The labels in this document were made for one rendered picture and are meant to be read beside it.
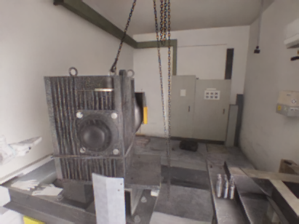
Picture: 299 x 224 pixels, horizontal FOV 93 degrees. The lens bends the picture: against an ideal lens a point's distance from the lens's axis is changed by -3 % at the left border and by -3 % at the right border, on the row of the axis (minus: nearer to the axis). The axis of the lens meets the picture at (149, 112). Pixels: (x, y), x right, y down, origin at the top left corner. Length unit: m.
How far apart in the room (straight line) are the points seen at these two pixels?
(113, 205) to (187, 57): 3.71
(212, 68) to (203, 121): 1.35
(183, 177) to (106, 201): 1.11
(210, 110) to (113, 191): 3.33
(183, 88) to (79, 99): 3.11
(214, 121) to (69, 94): 3.48
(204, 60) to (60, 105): 3.59
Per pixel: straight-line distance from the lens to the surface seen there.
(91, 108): 1.00
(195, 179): 1.90
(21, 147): 0.94
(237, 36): 4.34
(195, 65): 4.10
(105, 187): 0.94
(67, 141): 1.15
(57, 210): 1.69
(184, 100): 3.87
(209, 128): 4.03
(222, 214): 1.34
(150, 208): 1.27
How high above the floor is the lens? 1.56
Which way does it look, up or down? 11 degrees down
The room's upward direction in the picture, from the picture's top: straight up
